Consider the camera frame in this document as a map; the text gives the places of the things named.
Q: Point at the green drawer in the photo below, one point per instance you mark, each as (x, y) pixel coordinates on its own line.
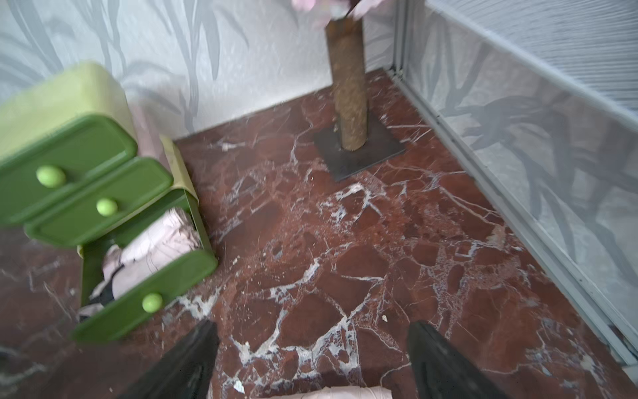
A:
(102, 205)
(53, 168)
(124, 314)

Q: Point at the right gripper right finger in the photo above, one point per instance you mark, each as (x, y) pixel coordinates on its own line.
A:
(440, 371)

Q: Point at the pink umbrella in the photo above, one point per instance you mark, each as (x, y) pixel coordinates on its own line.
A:
(343, 393)
(168, 238)

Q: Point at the green bottom drawer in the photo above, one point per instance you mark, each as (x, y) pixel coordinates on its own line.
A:
(124, 314)

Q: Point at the green drawer cabinet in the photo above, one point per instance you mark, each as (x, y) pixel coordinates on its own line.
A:
(89, 89)

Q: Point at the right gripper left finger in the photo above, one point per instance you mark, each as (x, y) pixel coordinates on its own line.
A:
(185, 371)

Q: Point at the green middle drawer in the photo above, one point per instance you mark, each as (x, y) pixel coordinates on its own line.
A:
(102, 205)

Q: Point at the green top drawer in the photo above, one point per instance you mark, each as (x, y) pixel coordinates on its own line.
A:
(53, 168)

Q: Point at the pink cherry blossom tree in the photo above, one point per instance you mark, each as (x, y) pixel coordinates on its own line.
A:
(358, 139)

